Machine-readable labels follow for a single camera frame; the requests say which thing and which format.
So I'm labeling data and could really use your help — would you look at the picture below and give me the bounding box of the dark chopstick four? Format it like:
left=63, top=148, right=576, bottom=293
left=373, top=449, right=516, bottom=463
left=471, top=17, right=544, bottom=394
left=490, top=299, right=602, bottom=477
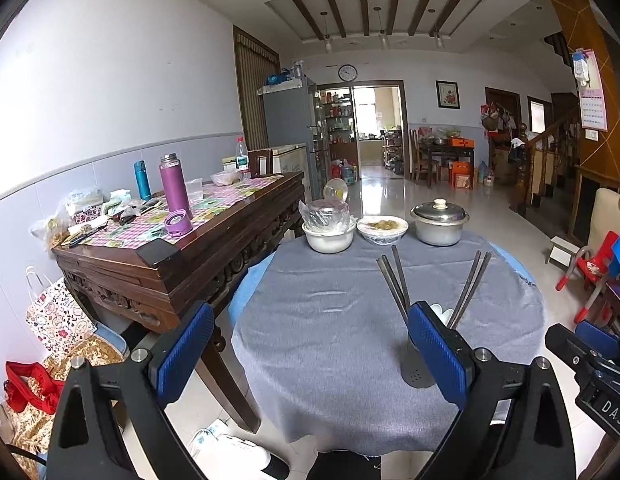
left=447, top=250, right=481, bottom=328

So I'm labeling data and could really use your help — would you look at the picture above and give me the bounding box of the dark chopstick five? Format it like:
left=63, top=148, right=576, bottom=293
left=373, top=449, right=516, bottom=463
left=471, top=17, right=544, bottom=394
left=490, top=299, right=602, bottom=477
left=452, top=250, right=493, bottom=328

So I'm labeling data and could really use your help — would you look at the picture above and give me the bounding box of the dark chopstick two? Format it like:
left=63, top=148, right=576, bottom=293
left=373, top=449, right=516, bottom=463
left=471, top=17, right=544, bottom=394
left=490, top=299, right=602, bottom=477
left=380, top=255, right=407, bottom=322

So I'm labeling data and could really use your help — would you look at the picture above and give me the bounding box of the dark chopstick three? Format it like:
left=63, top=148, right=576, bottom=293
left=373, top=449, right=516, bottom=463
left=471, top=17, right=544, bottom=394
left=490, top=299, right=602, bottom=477
left=391, top=245, right=411, bottom=313

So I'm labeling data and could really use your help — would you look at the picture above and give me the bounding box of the dark chopstick one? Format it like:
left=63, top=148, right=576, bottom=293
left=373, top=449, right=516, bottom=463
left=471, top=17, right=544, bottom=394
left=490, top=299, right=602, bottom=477
left=377, top=255, right=409, bottom=326

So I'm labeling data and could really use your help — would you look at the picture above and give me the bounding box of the red child chair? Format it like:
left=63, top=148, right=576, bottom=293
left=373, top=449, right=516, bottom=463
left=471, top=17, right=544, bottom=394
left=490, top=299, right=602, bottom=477
left=555, top=231, right=619, bottom=324

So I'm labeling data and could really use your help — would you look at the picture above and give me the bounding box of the small white step stool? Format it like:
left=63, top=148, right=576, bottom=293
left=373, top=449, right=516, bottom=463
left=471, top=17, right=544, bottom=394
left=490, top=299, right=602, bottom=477
left=545, top=236, right=580, bottom=270

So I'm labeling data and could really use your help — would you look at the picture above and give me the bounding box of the white sneaker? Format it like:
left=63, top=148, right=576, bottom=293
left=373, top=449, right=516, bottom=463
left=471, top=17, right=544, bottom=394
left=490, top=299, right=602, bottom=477
left=187, top=419, right=290, bottom=479

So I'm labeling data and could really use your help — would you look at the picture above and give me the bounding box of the patterned paper gift bag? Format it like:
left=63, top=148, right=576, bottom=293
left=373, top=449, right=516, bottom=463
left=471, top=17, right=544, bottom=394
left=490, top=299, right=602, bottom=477
left=25, top=266, right=97, bottom=360

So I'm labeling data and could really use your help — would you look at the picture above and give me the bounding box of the beige sofa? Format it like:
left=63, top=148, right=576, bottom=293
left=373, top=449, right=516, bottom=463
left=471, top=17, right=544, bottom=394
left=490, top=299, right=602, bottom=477
left=588, top=188, right=620, bottom=250

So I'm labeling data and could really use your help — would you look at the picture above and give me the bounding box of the dark wooden side table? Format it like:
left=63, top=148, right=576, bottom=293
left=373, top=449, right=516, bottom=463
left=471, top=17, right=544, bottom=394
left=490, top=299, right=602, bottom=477
left=51, top=170, right=307, bottom=435

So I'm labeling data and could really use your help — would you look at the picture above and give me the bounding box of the aluminium pot with lid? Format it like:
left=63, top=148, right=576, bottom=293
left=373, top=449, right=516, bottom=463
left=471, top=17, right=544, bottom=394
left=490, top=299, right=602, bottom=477
left=410, top=198, right=470, bottom=247

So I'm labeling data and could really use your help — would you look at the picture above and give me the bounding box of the purple thermos lid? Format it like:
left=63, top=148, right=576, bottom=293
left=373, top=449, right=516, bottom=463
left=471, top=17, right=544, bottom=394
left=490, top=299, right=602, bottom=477
left=163, top=209, right=193, bottom=237

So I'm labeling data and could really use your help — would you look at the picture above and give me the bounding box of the grey tablecloth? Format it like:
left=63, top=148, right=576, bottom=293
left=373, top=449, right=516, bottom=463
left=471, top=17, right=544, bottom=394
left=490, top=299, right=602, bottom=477
left=231, top=231, right=548, bottom=456

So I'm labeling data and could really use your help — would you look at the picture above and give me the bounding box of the teal thermos bottle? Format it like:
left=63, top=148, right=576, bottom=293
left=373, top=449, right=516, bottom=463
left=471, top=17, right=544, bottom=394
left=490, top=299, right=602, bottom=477
left=134, top=160, right=151, bottom=200

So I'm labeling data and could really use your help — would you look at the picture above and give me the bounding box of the food bowl with cling film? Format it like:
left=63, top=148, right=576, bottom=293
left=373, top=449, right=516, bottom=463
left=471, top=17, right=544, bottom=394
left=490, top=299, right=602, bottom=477
left=357, top=214, right=409, bottom=246

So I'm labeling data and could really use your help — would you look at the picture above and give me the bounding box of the purple thermos bottle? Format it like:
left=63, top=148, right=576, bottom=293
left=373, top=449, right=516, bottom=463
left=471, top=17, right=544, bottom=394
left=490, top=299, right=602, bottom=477
left=159, top=153, right=193, bottom=218

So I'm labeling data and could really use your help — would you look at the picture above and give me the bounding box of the white bowl with plastic bag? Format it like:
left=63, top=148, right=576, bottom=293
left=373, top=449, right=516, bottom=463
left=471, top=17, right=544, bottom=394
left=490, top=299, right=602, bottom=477
left=298, top=198, right=355, bottom=255

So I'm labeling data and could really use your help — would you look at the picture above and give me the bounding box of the plastic water bottle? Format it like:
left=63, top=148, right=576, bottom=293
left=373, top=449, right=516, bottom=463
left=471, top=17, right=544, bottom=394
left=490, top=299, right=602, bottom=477
left=235, top=136, right=250, bottom=179

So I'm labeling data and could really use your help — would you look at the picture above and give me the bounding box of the white chest freezer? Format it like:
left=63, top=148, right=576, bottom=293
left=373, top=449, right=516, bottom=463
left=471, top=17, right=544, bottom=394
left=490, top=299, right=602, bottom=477
left=271, top=144, right=312, bottom=202

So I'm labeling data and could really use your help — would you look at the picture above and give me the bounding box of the grey refrigerator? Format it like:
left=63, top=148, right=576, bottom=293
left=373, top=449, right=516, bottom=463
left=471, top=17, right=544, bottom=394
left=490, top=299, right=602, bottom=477
left=260, top=76, right=327, bottom=200

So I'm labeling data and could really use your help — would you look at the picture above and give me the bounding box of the wall calendar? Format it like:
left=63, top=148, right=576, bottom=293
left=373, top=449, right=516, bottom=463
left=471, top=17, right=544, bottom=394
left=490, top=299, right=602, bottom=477
left=572, top=49, right=607, bottom=131

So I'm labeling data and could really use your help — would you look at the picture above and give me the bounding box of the framed wall picture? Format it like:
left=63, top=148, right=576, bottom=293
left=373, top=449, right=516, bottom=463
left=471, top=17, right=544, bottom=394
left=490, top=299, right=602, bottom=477
left=436, top=80, right=461, bottom=110

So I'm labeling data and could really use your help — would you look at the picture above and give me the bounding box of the round wall clock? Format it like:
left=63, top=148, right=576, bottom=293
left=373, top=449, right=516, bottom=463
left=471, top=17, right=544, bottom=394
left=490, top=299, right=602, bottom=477
left=337, top=64, right=359, bottom=84

